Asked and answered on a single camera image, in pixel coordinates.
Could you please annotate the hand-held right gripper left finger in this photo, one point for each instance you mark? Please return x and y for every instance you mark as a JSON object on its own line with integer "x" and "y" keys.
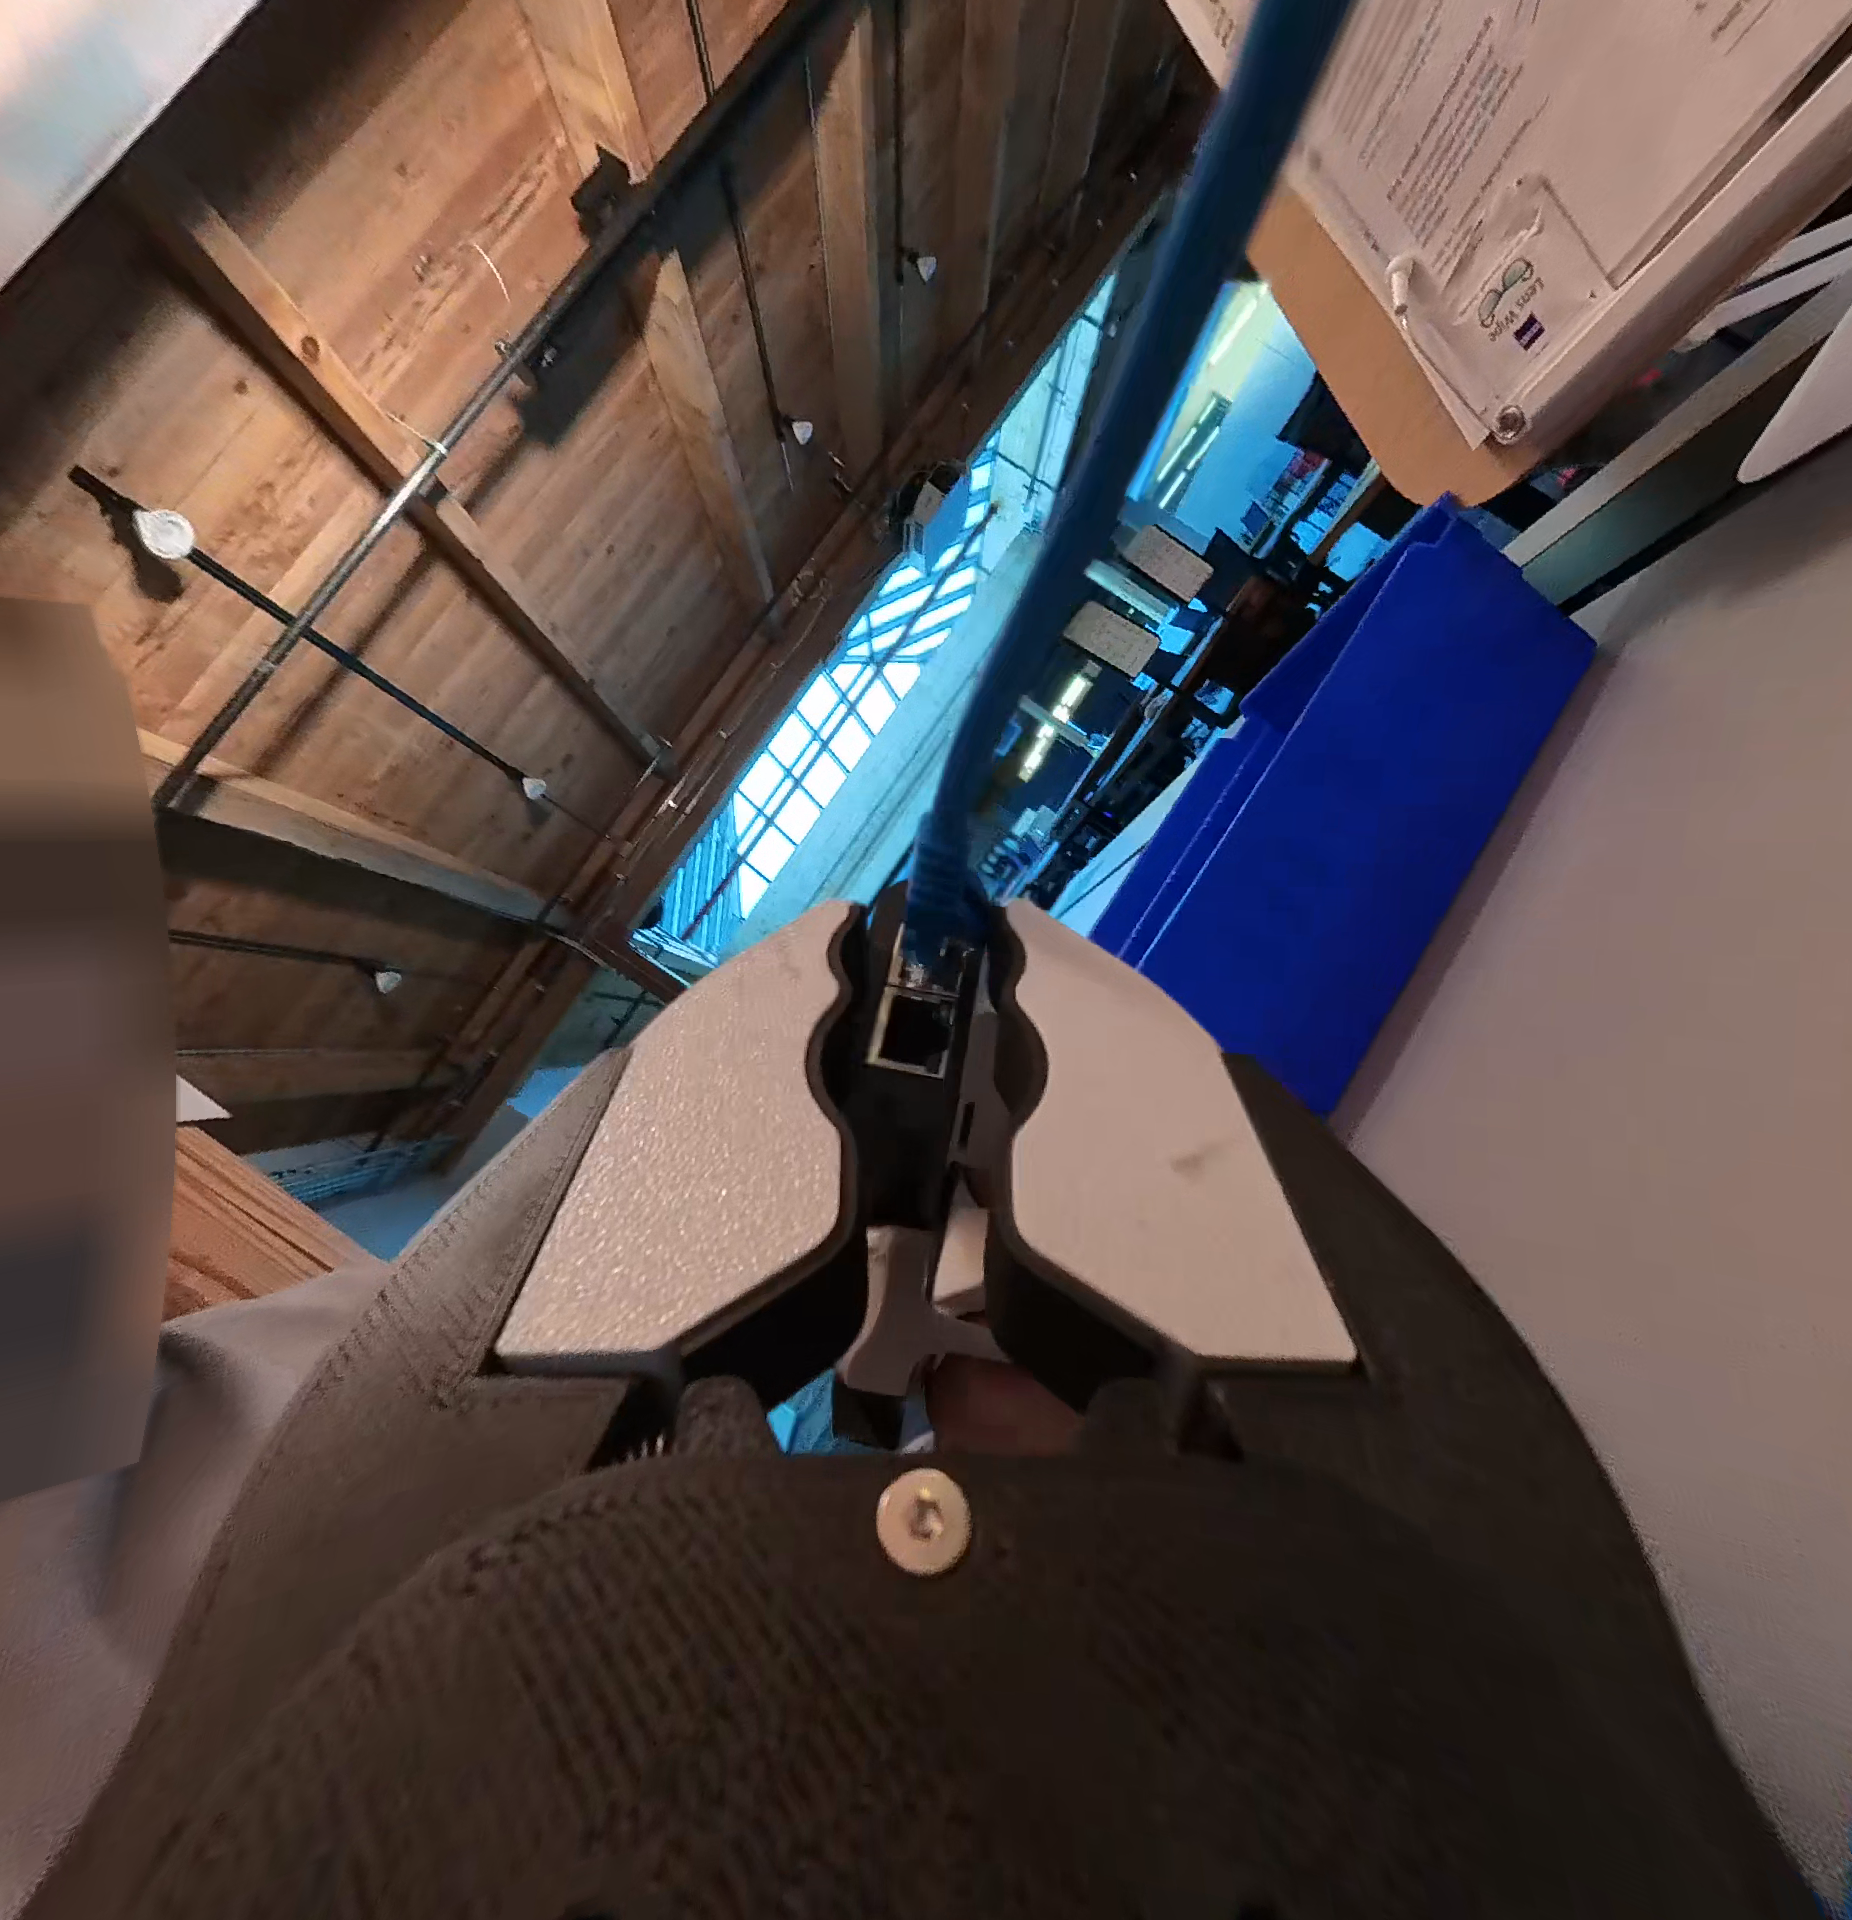
{"x": 686, "y": 1170}

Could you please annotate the metal ceiling pipe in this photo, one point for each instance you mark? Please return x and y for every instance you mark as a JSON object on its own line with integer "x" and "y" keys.
{"x": 415, "y": 481}

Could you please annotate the large paned window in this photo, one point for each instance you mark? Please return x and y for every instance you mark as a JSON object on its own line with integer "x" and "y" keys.
{"x": 837, "y": 751}

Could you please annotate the grey desk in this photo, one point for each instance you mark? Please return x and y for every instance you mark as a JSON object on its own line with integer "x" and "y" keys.
{"x": 1693, "y": 1049}

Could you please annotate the wooden pillar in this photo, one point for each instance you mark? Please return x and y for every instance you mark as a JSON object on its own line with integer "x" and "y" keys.
{"x": 253, "y": 1231}

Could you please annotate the black lighting track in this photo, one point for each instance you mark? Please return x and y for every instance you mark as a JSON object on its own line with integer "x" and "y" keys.
{"x": 340, "y": 660}

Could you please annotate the black network splitter box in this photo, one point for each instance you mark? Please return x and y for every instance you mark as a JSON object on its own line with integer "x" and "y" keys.
{"x": 905, "y": 1140}

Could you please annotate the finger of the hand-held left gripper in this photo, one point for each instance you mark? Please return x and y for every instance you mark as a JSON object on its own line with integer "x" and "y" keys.
{"x": 896, "y": 1327}

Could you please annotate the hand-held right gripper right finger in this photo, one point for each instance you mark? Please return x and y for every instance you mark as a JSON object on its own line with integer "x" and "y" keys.
{"x": 1167, "y": 1184}

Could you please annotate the printed instruction sheet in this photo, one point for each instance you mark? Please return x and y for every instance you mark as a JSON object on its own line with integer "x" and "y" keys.
{"x": 1542, "y": 150}

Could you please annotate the tilted document board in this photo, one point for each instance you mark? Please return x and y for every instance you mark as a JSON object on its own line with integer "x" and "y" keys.
{"x": 1346, "y": 344}

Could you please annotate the blue plastic bin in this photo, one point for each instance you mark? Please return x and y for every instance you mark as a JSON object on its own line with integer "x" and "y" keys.
{"x": 1361, "y": 824}

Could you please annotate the person's left hand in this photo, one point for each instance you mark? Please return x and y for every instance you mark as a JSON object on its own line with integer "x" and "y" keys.
{"x": 1009, "y": 1417}

